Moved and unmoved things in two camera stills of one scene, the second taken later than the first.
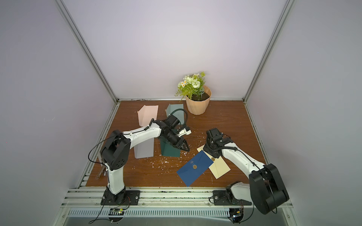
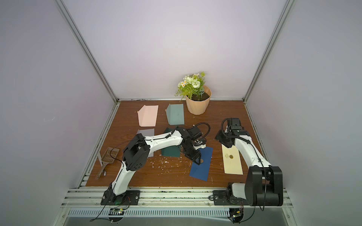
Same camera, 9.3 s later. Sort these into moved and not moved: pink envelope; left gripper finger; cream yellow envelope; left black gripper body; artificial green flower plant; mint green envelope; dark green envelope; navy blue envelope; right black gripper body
Moved: cream yellow envelope; navy blue envelope; left gripper finger; left black gripper body; right black gripper body
Not moved: dark green envelope; pink envelope; artificial green flower plant; mint green envelope
